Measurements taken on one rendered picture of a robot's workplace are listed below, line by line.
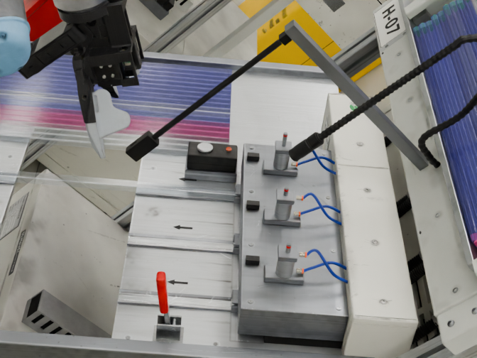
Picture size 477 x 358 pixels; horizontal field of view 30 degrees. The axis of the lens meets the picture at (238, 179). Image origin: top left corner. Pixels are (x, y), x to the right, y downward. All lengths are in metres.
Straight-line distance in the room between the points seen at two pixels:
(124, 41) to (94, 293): 0.69
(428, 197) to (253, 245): 0.24
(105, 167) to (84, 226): 0.98
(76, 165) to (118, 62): 1.64
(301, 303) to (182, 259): 0.21
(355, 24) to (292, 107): 0.96
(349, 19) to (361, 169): 1.20
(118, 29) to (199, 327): 0.40
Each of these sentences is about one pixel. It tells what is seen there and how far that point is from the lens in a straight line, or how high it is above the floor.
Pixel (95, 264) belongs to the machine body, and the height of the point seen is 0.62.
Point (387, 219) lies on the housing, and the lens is 1.23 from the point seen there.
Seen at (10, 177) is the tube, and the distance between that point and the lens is 1.36.
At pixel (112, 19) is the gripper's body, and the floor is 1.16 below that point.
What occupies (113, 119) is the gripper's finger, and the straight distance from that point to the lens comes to 1.20.
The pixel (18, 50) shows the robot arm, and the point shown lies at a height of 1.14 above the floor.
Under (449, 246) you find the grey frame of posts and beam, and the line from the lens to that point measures 1.12.
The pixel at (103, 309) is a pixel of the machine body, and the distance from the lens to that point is 1.74.
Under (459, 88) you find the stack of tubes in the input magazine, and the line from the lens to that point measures 1.26.
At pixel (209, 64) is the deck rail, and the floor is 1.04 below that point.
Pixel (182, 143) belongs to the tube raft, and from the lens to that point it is 1.42.
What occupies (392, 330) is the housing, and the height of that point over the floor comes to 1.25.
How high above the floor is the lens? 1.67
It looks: 25 degrees down
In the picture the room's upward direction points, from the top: 55 degrees clockwise
